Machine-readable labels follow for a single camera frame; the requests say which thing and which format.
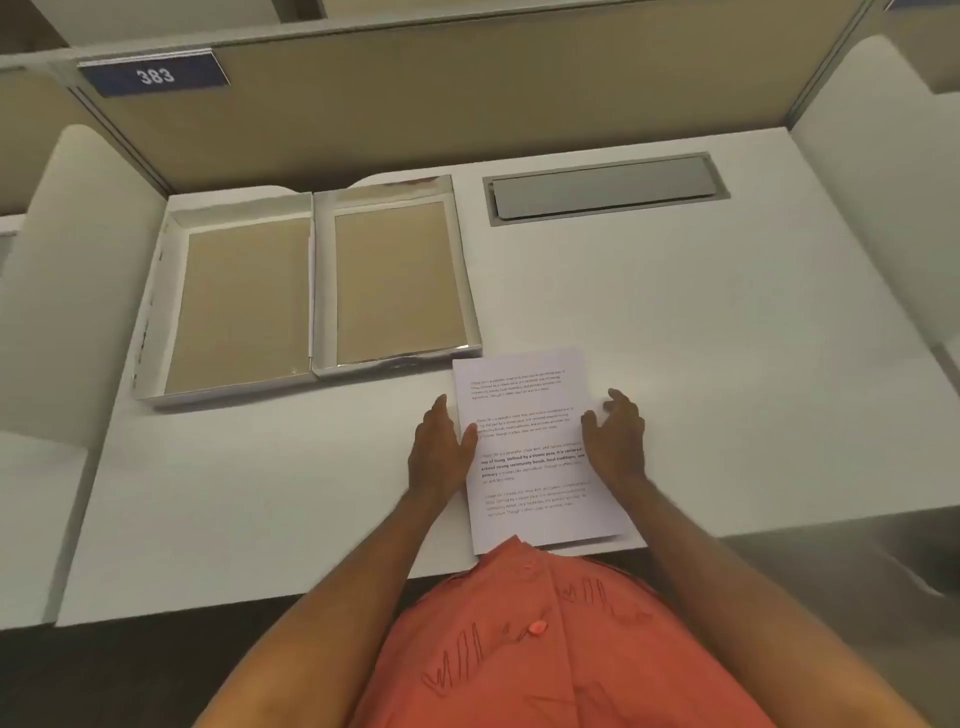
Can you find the blue number sign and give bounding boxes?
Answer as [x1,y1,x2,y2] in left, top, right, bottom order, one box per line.
[76,48,232,99]

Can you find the narrow white cardboard tray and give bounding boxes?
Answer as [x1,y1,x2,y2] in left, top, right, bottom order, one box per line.
[310,174,484,379]

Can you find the person's right forearm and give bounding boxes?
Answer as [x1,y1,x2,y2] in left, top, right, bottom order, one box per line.
[601,472,933,728]

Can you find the person's right hand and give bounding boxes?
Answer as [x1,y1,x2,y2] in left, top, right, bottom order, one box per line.
[580,387,648,490]

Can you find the person's left forearm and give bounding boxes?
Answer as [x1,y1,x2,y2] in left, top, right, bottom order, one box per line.
[193,481,460,728]

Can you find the orange patterned shirt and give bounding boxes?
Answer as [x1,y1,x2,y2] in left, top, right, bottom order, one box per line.
[347,535,779,728]

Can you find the beige partition panel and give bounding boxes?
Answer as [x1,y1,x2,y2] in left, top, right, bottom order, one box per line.
[72,0,873,198]

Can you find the wide white cardboard tray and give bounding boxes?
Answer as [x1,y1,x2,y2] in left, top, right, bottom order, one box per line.
[132,190,316,411]

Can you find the person's left hand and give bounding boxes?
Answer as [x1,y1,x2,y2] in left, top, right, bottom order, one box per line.
[407,393,480,505]

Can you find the stack of printed white paper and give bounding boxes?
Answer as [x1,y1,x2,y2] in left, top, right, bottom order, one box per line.
[451,346,639,557]

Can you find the white desk side divider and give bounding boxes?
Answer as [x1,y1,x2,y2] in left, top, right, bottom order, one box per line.
[0,123,171,444]
[788,33,960,354]

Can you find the grey desk cable cover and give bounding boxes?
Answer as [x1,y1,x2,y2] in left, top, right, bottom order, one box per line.
[481,152,731,228]

